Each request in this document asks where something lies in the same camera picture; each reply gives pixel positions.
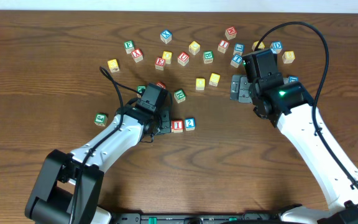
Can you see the yellow block centre left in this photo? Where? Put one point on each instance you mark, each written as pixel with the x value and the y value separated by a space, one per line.
pixel 200 84

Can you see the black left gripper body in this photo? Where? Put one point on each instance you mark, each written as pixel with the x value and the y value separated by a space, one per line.
pixel 165 116

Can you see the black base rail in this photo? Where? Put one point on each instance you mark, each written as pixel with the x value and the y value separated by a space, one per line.
pixel 136 218

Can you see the blue D block lower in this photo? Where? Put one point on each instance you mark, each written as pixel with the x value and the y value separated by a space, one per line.
pixel 292 79

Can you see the red X block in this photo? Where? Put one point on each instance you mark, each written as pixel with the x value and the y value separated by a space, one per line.
pixel 137 55

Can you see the green B block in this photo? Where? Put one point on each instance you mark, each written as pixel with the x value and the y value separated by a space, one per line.
pixel 208 56

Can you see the green F block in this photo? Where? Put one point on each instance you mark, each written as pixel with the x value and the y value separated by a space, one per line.
pixel 129 46

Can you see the blue L block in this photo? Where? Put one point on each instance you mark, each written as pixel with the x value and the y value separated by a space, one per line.
pixel 239 49

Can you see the blue d block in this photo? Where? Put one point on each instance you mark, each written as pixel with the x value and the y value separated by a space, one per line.
pixel 276 47
pixel 292 79

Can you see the yellow block far left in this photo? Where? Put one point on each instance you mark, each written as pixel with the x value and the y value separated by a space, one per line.
pixel 113 65

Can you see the blue T block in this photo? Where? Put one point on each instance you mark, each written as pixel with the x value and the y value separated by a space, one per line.
pixel 236 60

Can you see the blue D block upper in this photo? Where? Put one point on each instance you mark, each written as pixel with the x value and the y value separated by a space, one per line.
pixel 276 47

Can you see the red U block upper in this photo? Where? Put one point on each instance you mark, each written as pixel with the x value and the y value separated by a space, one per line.
pixel 183 58

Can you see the red u block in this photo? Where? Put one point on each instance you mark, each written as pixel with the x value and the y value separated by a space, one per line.
pixel 183 58
pixel 160 84

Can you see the yellow block centre right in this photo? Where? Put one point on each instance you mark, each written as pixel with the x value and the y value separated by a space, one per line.
pixel 214 79

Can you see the red U block lower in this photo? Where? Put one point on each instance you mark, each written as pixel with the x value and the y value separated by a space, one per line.
pixel 160 84

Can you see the green R block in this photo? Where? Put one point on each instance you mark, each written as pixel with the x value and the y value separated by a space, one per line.
pixel 179 96

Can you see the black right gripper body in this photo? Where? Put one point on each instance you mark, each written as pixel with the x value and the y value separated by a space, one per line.
pixel 241 89

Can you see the yellow block upper right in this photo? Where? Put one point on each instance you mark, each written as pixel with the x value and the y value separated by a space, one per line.
pixel 258 46

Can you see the green J block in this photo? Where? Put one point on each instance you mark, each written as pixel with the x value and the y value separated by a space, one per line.
pixel 100 119

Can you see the yellow O block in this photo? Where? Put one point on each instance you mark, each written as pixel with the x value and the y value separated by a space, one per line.
pixel 167 56

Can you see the green N block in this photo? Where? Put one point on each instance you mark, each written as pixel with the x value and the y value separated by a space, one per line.
pixel 141 88

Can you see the red block top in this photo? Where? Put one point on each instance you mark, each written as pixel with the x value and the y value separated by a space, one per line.
pixel 230 33

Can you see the yellow 8 block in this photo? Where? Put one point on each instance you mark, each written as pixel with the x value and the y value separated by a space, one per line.
pixel 288 57

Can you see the red E block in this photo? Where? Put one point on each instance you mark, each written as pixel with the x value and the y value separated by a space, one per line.
pixel 160 63

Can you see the red i block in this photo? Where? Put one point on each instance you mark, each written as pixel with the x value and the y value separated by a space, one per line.
pixel 223 46
pixel 177 126

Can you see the blue 2 block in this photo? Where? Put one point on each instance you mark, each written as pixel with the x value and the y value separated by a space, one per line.
pixel 190 124

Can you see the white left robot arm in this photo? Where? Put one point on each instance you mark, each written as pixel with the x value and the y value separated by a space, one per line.
pixel 68 186

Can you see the blue X block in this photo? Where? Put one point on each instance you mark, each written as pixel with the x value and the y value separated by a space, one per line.
pixel 166 36

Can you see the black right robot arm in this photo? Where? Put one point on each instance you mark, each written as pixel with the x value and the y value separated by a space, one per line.
pixel 290 109

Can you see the yellow block upper middle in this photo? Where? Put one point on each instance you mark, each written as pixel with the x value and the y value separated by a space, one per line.
pixel 194 47

